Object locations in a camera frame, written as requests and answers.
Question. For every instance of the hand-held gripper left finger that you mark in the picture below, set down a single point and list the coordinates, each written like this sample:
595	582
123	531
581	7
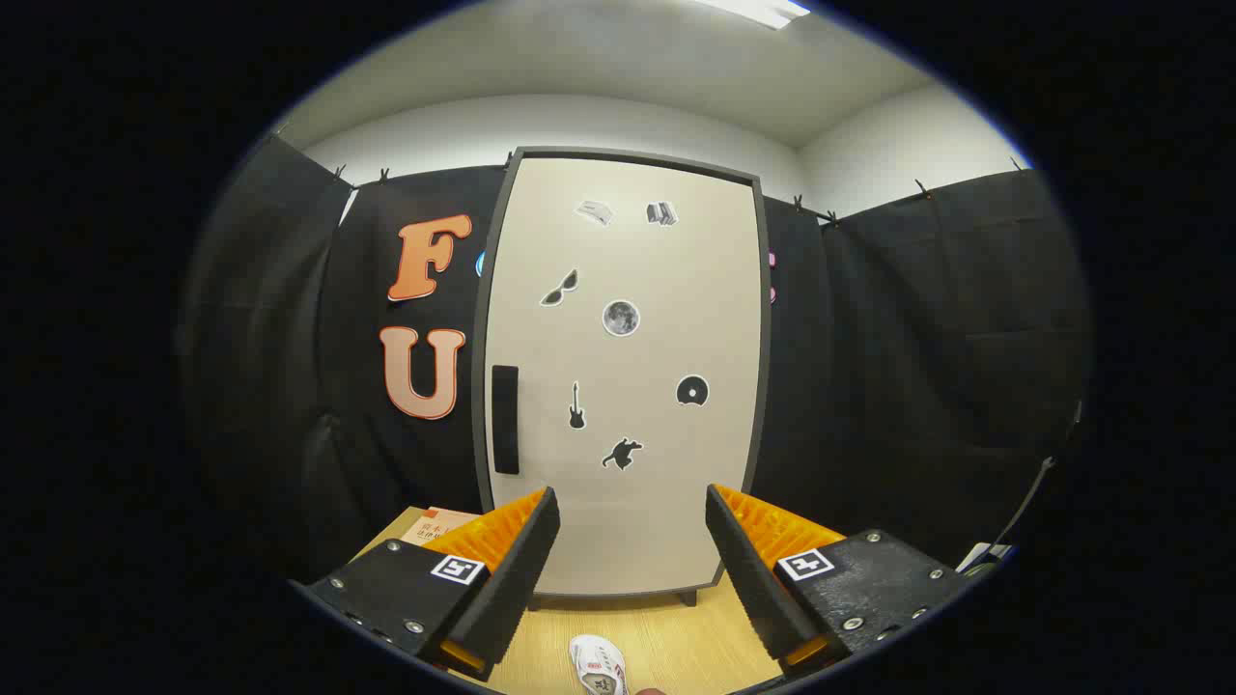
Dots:
517	579

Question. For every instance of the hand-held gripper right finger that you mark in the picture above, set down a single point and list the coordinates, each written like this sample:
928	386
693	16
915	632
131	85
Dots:
753	589

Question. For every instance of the white paper sheet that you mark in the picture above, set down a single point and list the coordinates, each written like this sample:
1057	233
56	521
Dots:
983	557

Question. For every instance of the dark grey cabinet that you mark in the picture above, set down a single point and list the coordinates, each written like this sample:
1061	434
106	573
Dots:
765	386

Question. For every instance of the white canvas shoe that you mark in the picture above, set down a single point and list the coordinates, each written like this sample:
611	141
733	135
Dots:
597	666

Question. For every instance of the black backdrop cloth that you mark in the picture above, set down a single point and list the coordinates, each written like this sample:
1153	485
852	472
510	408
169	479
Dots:
917	338

